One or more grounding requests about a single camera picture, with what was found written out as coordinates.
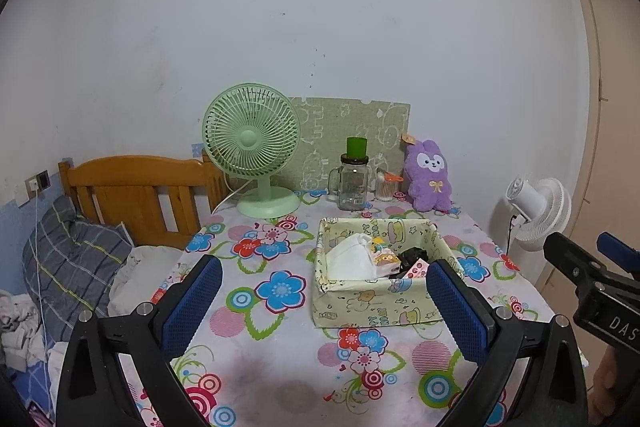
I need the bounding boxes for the person's right hand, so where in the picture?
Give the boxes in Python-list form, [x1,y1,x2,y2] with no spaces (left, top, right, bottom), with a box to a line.
[592,347,622,418]

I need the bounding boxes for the purple plush bunny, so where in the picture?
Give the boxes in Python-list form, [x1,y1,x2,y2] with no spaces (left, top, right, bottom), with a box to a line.
[402,138,453,212]

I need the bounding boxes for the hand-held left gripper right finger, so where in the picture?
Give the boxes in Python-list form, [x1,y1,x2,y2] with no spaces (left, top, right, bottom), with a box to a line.
[426,259,588,427]

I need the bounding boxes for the black plastic bag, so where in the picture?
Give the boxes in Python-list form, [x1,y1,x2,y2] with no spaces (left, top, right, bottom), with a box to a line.
[390,247,426,280]

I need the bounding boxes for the grey plaid pillow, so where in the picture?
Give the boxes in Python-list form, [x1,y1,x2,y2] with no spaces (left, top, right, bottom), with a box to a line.
[22,194,135,343]

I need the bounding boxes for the white face mask pack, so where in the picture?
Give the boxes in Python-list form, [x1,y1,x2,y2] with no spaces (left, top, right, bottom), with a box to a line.
[325,232,381,282]

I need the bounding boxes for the green desk fan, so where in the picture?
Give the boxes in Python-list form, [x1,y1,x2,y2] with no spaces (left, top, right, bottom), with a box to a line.
[202,82,302,220]

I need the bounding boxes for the green patterned board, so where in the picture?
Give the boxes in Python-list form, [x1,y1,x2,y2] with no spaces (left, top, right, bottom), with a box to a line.
[295,97,412,194]

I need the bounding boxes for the cotton swab jar orange lid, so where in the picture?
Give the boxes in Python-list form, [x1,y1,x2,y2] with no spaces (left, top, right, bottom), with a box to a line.
[375,169,404,202]

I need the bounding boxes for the yellow printed fabric storage box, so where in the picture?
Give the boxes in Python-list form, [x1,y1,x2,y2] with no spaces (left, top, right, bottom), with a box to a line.
[312,217,466,329]

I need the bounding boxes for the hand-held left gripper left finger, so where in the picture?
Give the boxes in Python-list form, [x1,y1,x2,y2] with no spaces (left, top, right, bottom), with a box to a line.
[55,254,224,427]

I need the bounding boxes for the wooden bed headboard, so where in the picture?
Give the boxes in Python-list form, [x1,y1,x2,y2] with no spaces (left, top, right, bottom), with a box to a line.
[58,153,228,250]

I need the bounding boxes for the yellow cartoon tissue packet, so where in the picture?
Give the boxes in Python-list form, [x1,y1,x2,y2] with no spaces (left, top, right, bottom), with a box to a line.
[369,236,401,273]

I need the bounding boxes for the blue bed sheet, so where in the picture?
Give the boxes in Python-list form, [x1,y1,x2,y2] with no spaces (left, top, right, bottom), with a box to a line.
[7,347,66,427]

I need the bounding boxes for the pink cartoon packet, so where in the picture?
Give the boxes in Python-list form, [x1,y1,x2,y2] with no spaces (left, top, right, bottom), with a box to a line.
[406,258,432,280]

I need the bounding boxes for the beige door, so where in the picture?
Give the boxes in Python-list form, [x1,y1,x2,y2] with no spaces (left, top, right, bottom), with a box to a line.
[537,0,640,308]

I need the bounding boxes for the wall socket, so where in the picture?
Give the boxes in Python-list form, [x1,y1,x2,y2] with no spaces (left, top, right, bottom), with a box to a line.
[26,170,51,194]

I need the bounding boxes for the white standing fan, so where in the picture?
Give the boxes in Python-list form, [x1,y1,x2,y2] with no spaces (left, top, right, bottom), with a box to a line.
[492,177,572,258]

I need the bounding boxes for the white crumpled blanket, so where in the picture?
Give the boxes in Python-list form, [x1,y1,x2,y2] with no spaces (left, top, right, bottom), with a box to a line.
[107,246,183,318]

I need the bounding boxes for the white crumpled clothes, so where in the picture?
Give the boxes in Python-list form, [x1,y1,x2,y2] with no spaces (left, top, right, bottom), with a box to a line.
[0,291,43,370]

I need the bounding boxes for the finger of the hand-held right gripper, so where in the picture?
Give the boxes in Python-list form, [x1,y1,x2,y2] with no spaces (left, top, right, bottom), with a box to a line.
[543,232,608,293]
[597,232,640,280]

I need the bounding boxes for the glass jar mug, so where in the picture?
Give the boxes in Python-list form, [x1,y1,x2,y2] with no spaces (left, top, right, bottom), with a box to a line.
[327,153,371,211]

